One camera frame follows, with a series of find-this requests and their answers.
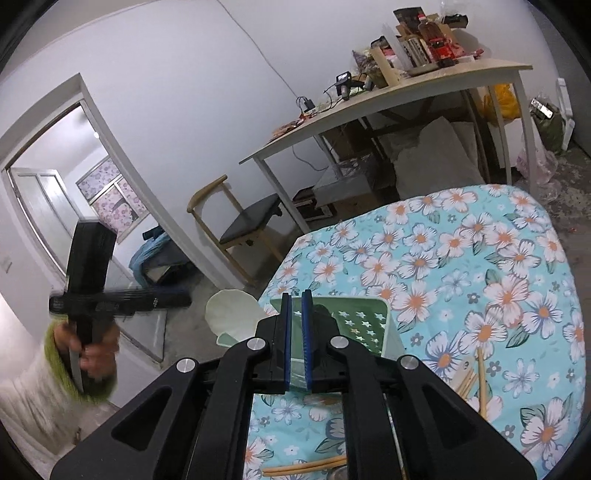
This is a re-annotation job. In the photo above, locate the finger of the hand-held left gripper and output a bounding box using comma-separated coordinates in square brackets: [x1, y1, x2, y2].
[136, 288, 192, 312]

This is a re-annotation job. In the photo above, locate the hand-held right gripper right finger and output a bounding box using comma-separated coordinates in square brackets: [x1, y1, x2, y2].
[301, 290, 539, 480]

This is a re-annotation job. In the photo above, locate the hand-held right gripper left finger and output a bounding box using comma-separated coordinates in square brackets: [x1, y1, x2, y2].
[51, 293, 293, 480]

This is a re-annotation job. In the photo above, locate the green star-cut utensil basket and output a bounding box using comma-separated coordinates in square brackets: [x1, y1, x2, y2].
[270, 295, 407, 393]

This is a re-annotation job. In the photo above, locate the person's left forearm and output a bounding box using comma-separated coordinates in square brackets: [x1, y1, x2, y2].
[0, 320, 118, 467]

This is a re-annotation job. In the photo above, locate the person's left hand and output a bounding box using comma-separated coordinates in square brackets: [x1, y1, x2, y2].
[53, 320, 121, 384]

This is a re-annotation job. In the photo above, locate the cream round plastic thing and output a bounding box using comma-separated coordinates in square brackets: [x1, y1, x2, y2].
[204, 288, 269, 347]

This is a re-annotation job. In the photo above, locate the window with floral curtain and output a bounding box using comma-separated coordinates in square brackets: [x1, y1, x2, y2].
[76, 156, 151, 244]

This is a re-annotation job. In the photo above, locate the white door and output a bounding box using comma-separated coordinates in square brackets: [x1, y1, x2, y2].
[7, 168, 93, 278]

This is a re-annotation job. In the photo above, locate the wooden chair black seat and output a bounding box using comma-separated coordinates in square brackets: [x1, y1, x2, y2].
[187, 174, 283, 282]

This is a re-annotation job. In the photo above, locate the grey storage box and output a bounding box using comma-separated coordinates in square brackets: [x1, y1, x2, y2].
[313, 157, 384, 217]

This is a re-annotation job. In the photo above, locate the floral turquoise blanket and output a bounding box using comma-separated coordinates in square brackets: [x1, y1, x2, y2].
[242, 184, 578, 480]

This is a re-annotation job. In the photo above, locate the brown cardboard box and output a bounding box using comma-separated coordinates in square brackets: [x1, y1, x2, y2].
[323, 121, 398, 160]

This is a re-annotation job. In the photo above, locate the pile of snack packets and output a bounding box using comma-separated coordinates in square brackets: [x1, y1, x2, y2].
[271, 116, 319, 138]

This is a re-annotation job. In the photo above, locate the white broken slab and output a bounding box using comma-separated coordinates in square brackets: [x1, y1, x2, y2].
[376, 116, 486, 200]

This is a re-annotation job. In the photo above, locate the black handheld device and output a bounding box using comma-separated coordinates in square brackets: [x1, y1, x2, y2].
[333, 70, 368, 100]

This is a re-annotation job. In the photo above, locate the white desk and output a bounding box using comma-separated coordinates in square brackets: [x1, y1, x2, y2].
[239, 61, 539, 234]

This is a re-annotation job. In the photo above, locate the pale wooden plank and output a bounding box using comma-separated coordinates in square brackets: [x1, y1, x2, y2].
[370, 45, 402, 88]

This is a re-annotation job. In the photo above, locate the pink plastic bag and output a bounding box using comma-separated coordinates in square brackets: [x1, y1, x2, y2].
[516, 147, 559, 186]

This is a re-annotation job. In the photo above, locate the silver metal container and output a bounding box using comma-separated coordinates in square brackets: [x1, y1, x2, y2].
[401, 38, 428, 70]

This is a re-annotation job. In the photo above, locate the yellow plastic bag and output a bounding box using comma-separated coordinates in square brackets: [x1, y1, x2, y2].
[478, 83, 517, 121]

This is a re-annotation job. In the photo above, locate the green bag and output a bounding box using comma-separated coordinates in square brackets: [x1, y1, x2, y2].
[530, 96, 566, 153]

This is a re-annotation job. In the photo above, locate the red toy truck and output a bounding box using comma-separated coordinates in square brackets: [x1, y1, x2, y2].
[426, 34, 459, 64]

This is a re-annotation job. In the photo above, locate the brown bottle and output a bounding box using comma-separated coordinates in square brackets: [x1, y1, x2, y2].
[417, 13, 445, 46]

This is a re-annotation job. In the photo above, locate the dark printed box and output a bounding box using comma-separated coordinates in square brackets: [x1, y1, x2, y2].
[393, 7, 428, 38]

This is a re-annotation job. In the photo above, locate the white upright panel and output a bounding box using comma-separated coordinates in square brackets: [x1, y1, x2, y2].
[556, 78, 576, 153]

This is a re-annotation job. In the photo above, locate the white door frame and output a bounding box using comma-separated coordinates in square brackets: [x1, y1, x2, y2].
[0, 73, 252, 289]

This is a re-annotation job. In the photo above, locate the black wall cable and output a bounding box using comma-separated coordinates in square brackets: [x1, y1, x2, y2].
[218, 0, 305, 104]

